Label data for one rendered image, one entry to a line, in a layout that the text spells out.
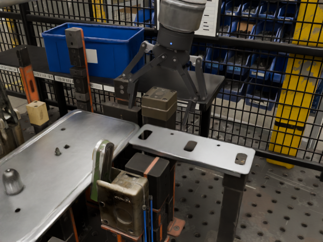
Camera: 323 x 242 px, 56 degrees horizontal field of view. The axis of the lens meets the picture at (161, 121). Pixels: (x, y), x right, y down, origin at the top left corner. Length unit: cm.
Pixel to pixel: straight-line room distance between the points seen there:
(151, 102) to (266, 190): 51
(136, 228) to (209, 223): 40
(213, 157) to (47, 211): 36
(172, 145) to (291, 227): 46
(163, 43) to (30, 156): 39
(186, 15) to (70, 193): 41
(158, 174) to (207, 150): 13
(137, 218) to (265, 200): 57
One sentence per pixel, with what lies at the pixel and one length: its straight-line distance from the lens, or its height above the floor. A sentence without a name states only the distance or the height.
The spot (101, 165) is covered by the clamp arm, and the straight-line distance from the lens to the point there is 55.
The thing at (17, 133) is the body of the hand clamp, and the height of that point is 101.
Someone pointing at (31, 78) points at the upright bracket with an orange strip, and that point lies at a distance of 85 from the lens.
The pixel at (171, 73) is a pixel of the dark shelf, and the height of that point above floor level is 103.
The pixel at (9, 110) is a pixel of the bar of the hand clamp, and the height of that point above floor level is 108.
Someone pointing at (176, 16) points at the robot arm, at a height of 129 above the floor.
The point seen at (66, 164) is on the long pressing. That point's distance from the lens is 70.
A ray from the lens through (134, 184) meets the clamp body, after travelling 56.
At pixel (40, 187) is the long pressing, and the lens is 66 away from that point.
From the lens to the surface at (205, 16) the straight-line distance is 102.
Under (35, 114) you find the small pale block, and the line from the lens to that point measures 83.
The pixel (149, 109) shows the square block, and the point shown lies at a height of 102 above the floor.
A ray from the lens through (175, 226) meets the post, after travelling 94.
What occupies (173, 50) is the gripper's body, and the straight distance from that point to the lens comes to 67.
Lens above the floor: 142
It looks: 31 degrees down
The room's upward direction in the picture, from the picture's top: straight up
